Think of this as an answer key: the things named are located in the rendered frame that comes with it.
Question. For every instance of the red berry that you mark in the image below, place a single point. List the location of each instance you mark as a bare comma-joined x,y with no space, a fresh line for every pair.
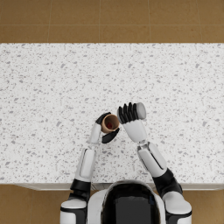
109,125

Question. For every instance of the robot body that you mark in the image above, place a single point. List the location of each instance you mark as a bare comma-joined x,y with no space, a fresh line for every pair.
129,203

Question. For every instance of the brown paper cup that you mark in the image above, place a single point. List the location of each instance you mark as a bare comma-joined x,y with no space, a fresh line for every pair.
110,123

